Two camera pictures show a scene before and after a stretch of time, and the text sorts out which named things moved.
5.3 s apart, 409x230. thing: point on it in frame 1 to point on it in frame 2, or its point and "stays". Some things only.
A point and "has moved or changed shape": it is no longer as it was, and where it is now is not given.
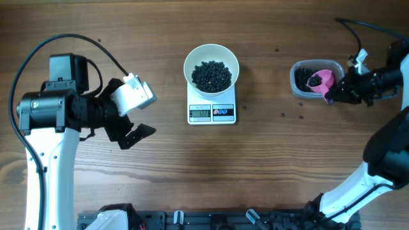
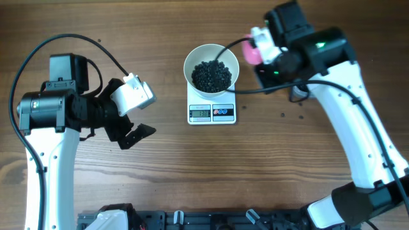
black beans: [215, 76] stays
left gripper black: [116, 131] stays
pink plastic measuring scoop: [328, 78] has moved or changed shape
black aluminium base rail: [220, 220] stays
